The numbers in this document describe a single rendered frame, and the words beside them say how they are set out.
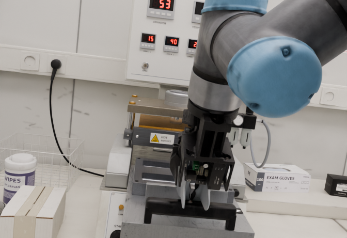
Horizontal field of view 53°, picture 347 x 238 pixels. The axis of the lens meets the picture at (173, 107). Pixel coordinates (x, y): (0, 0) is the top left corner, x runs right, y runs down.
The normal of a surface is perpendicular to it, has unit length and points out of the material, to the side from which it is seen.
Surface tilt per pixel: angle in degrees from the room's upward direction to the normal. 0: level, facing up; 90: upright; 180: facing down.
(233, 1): 106
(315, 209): 90
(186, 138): 20
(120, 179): 90
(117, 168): 41
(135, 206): 0
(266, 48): 46
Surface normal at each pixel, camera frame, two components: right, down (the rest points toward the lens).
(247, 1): 0.18, 0.44
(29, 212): 0.11, -0.99
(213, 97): -0.19, 0.44
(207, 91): -0.48, 0.35
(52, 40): 0.07, 0.15
